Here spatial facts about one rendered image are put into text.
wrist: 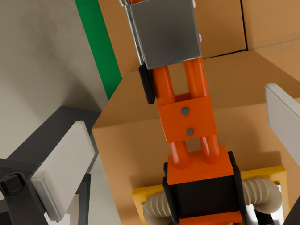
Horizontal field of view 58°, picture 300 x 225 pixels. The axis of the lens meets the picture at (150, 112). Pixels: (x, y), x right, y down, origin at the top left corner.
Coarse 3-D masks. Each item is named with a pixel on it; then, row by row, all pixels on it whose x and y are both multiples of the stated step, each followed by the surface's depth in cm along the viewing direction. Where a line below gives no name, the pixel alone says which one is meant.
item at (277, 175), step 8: (264, 168) 50; (272, 168) 49; (280, 168) 49; (248, 176) 49; (256, 176) 49; (264, 176) 49; (272, 176) 48; (280, 176) 48; (280, 184) 49; (288, 200) 50; (248, 208) 51; (280, 208) 51; (288, 208) 51; (248, 216) 52; (256, 216) 52; (264, 216) 51; (272, 216) 51; (280, 216) 51; (240, 224) 53; (248, 224) 53; (256, 224) 52; (264, 224) 49; (272, 224) 49; (280, 224) 52
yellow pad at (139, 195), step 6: (150, 186) 54; (156, 186) 53; (162, 186) 52; (132, 192) 53; (138, 192) 53; (144, 192) 52; (150, 192) 52; (156, 192) 52; (138, 198) 53; (144, 198) 53; (138, 204) 54; (138, 210) 54; (144, 222) 55
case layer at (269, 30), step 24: (216, 0) 77; (240, 0) 78; (264, 0) 76; (288, 0) 75; (120, 24) 81; (216, 24) 79; (240, 24) 79; (264, 24) 78; (288, 24) 78; (120, 48) 84; (216, 48) 82; (240, 48) 81; (264, 48) 81; (288, 48) 80; (120, 72) 88; (288, 72) 83
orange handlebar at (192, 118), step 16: (192, 64) 30; (160, 80) 31; (192, 80) 30; (160, 96) 31; (176, 96) 33; (192, 96) 31; (208, 96) 30; (160, 112) 32; (176, 112) 32; (192, 112) 31; (208, 112) 31; (176, 128) 32; (192, 128) 32; (208, 128) 32; (176, 144) 34; (208, 144) 33; (176, 160) 35; (208, 160) 34; (224, 224) 38
